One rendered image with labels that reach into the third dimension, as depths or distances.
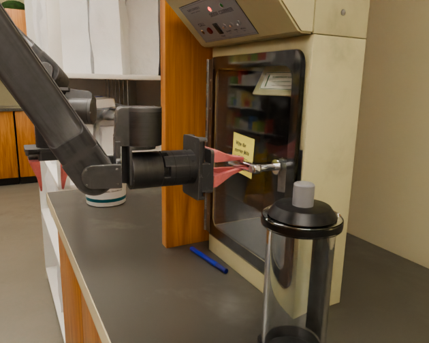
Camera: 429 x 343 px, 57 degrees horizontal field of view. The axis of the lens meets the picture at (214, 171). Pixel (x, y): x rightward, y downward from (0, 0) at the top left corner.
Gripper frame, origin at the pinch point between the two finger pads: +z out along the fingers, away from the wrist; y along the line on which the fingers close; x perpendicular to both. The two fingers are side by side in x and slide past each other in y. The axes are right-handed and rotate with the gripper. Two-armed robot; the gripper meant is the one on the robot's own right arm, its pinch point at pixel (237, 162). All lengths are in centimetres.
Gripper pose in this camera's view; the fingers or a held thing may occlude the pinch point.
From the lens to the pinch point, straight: 69.4
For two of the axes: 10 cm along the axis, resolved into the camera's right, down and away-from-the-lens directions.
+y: 0.3, -9.8, -2.0
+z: 8.9, -0.7, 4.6
